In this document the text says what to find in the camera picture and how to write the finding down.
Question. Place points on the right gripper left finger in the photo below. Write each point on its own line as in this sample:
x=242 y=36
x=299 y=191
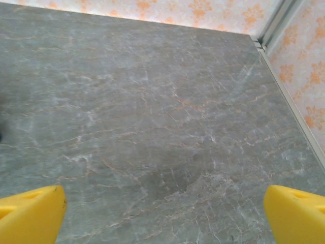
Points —
x=30 y=218

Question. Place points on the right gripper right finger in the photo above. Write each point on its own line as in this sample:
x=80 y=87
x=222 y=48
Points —
x=294 y=218

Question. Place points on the aluminium table edge rail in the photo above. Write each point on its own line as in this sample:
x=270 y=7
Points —
x=292 y=101

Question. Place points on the aluminium frame post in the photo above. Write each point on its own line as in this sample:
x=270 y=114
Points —
x=275 y=21

